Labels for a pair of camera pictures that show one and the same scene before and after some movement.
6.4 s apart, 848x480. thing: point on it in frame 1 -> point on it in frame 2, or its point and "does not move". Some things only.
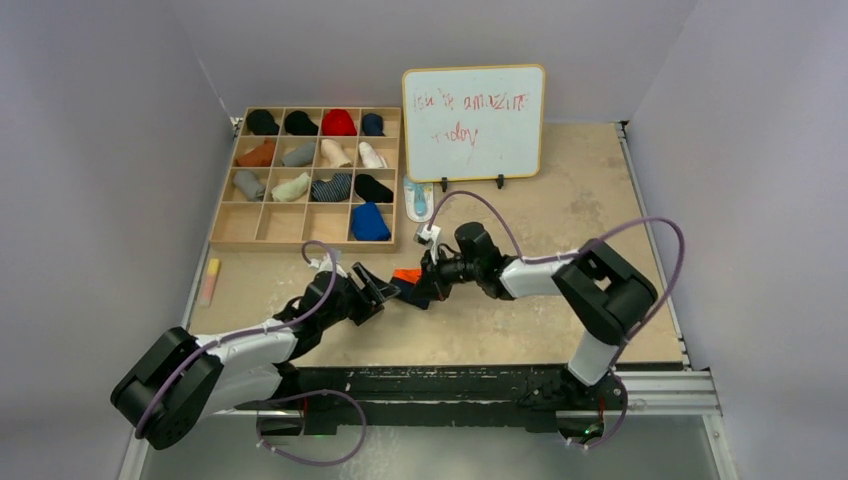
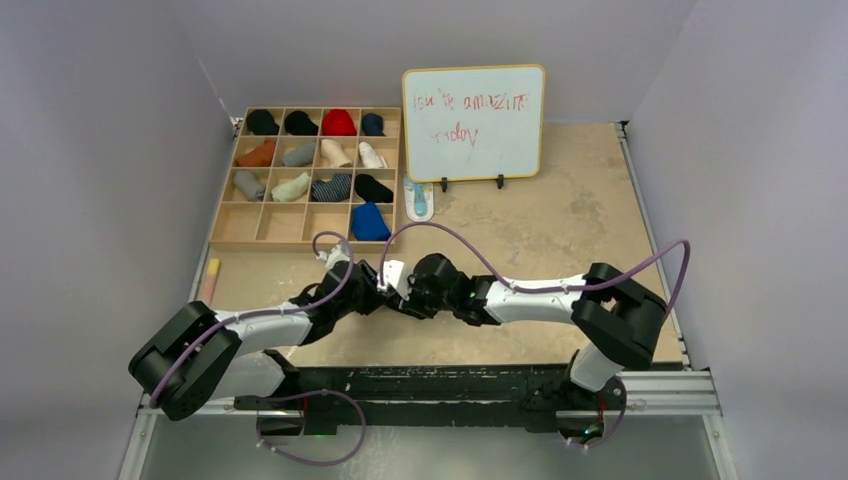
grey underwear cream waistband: x=250 y=185 does not move
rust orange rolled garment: x=260 y=156 does not move
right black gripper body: x=456 y=269 -> x=424 y=301
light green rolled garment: x=292 y=190 does not move
